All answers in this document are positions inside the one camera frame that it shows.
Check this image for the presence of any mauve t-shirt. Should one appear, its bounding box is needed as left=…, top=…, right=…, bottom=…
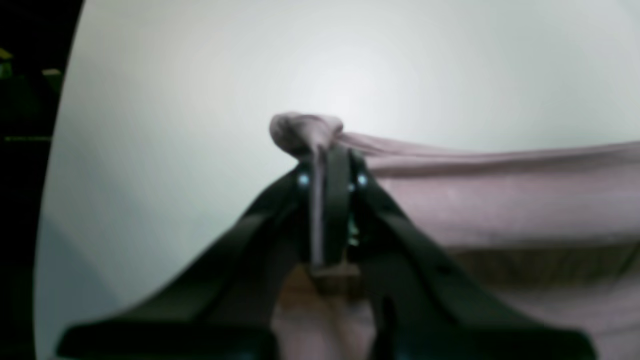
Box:
left=269, top=112, right=639, bottom=360

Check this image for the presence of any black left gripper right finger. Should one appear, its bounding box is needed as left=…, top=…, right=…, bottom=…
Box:
left=322, top=146, right=597, bottom=360

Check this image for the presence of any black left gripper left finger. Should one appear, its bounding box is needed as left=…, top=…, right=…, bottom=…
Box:
left=57, top=155, right=314, bottom=360

